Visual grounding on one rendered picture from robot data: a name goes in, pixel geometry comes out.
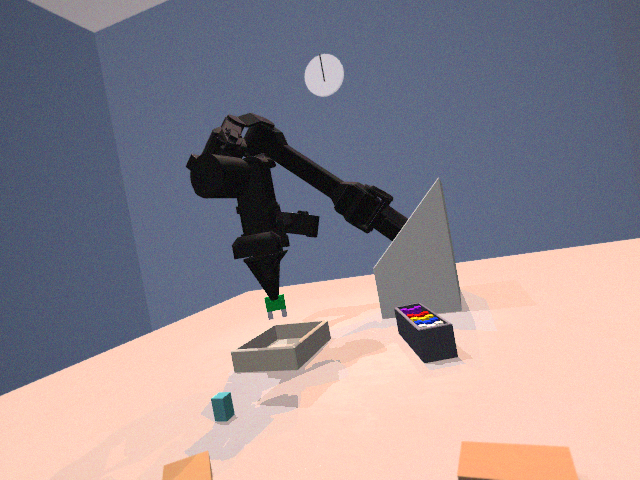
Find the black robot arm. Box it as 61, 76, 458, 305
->
186, 113, 408, 241

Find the red fuse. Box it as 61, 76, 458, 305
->
407, 311, 429, 318

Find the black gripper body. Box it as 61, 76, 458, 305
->
232, 194, 290, 259

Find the teal rectangular block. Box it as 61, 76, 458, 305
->
211, 392, 235, 422

